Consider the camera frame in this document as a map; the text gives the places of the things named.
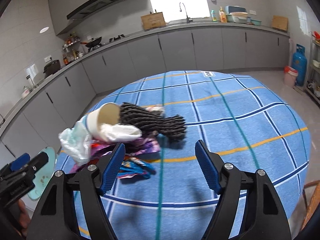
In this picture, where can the yellow dish soap bottle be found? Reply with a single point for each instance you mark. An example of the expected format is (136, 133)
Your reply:
(222, 14)

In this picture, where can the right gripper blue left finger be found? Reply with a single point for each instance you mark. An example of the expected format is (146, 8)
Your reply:
(109, 166)

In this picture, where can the stacked plastic basins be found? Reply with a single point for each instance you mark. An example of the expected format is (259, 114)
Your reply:
(236, 14)

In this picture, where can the blue plaid tablecloth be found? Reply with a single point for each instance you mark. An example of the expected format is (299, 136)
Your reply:
(237, 117)

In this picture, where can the purple snack wrapper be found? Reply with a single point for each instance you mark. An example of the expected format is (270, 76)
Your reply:
(138, 148)

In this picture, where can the spice rack with bottles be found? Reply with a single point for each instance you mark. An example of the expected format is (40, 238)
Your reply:
(72, 49)

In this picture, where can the white knitted cloth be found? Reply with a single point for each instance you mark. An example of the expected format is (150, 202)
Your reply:
(118, 133)

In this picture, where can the pink floor bucket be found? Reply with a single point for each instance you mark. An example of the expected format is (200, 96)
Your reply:
(290, 76)

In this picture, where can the grey lower cabinets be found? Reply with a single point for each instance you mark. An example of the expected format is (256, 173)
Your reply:
(60, 100)

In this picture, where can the blue gas cylinder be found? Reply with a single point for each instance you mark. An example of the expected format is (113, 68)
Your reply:
(299, 63)

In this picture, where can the black braided cloth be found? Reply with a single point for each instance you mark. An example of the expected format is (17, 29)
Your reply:
(172, 127)

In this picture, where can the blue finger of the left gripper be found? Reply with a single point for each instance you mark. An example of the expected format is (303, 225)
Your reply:
(20, 162)

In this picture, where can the black lidded pot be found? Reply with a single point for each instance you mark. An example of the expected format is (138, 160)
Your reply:
(51, 68)

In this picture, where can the small wooden board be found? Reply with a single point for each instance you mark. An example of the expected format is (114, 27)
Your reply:
(280, 23)

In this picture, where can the white paper cup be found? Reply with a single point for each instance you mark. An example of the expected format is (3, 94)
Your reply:
(108, 114)

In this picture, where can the black wok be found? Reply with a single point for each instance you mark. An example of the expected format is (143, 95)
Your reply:
(92, 43)

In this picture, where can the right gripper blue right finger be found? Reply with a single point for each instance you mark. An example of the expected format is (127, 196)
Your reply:
(210, 164)

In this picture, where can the left hand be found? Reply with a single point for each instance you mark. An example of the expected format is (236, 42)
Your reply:
(23, 220)

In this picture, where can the green detergent bottle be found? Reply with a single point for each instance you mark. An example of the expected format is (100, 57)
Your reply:
(213, 15)

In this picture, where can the white teal bag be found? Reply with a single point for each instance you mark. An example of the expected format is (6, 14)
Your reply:
(76, 142)

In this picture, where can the black range hood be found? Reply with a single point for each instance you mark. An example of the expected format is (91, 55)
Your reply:
(88, 8)

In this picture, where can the gas stove burner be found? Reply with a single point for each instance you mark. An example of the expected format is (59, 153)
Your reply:
(114, 39)

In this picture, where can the blue orange snack wrapper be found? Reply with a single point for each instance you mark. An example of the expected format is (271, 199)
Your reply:
(134, 167)

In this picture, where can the chrome sink faucet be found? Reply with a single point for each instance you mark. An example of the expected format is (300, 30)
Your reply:
(181, 8)

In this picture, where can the white rice cooker pot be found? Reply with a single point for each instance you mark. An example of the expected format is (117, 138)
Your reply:
(26, 92)

